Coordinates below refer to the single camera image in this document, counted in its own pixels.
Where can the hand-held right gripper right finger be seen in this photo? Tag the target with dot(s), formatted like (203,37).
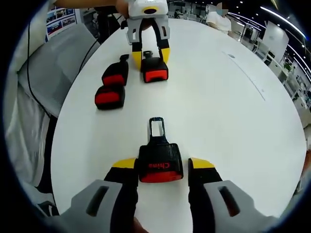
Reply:
(213,194)

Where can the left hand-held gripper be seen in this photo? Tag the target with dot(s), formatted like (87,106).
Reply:
(148,9)

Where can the poster with photo prints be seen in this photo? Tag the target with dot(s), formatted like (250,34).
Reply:
(60,21)

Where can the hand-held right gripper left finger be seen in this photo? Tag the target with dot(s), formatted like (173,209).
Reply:
(102,194)

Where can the seat belt buckle with metal tongue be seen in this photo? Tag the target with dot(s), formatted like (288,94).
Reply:
(160,162)

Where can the black seat belt buckle red button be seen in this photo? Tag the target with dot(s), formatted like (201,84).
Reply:
(154,70)
(109,98)
(116,74)

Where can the person's left forearm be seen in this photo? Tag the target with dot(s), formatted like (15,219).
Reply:
(85,3)

